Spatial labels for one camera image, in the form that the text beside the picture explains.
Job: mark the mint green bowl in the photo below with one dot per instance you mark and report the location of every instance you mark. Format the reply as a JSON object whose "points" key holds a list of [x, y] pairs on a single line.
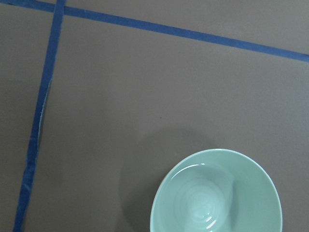
{"points": [[216, 190]]}

